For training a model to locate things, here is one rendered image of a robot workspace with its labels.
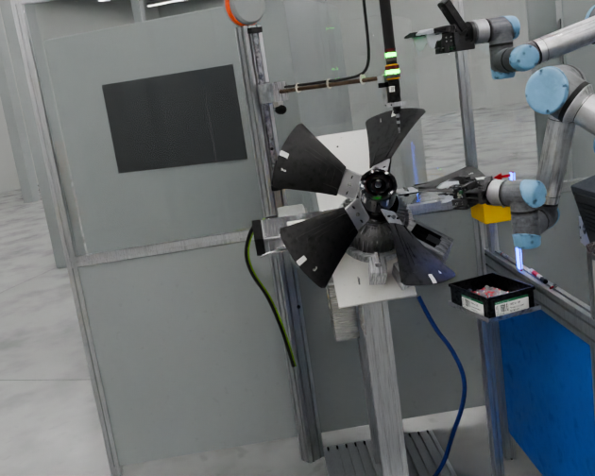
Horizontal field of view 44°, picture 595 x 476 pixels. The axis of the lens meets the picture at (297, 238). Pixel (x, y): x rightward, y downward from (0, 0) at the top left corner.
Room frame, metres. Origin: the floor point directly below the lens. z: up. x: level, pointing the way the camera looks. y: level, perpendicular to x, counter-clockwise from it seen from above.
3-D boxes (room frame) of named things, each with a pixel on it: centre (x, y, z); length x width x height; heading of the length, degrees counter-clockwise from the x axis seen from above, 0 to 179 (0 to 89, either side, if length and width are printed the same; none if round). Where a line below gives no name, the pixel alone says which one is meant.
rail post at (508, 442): (2.68, -0.71, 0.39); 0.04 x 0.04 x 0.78; 2
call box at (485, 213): (2.64, -0.71, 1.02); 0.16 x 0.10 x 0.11; 2
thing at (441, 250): (2.36, -0.41, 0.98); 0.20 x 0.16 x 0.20; 2
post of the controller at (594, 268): (1.82, -0.75, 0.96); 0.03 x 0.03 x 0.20; 2
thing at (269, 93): (2.83, 0.01, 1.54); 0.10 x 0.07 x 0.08; 37
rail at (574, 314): (2.25, -0.73, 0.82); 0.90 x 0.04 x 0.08; 2
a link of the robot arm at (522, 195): (2.03, -0.64, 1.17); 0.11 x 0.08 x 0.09; 39
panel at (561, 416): (2.25, -0.73, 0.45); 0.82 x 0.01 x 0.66; 2
